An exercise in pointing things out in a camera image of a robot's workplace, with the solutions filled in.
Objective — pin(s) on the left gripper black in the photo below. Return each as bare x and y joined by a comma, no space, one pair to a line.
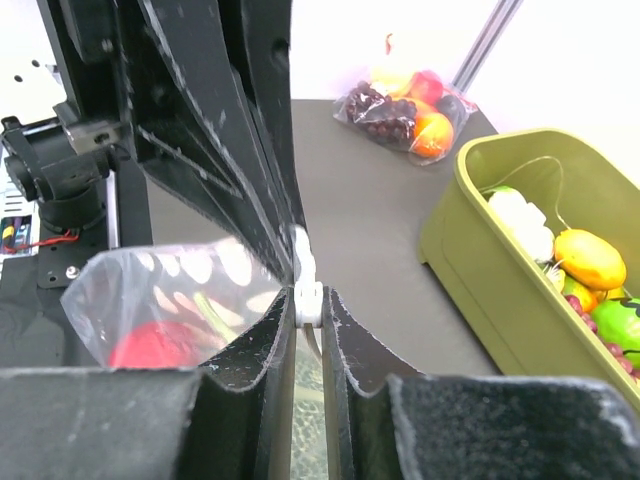
142,78

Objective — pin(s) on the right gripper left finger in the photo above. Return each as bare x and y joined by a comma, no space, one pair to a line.
230,418

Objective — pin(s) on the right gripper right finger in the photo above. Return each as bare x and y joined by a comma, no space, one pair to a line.
387,420

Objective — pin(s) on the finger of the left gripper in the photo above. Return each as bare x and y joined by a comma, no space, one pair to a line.
262,203

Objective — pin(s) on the polka dot zip top bag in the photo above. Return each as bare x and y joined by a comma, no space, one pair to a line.
219,290

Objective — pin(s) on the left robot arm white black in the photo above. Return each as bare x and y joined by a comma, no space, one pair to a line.
44,167

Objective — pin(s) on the fake green melon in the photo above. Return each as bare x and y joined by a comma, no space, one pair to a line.
309,448

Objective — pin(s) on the fake red fruit in bag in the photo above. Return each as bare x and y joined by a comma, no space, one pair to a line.
157,345

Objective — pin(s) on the clear bag of fake fruit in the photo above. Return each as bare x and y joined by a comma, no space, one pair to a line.
402,105

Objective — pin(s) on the fake cauliflower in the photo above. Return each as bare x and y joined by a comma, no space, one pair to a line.
525,221

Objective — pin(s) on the fake purple grapes bunch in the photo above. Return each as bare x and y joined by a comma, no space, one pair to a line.
629,363

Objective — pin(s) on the fake green apple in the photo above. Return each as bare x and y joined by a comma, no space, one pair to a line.
617,321

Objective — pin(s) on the fake orange mango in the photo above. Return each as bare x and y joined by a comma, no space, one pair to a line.
590,259

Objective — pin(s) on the green plastic bin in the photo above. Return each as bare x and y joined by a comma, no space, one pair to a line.
490,242

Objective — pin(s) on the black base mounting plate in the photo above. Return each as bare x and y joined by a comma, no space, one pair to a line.
35,331

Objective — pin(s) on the left aluminium frame post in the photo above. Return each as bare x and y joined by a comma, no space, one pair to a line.
497,22

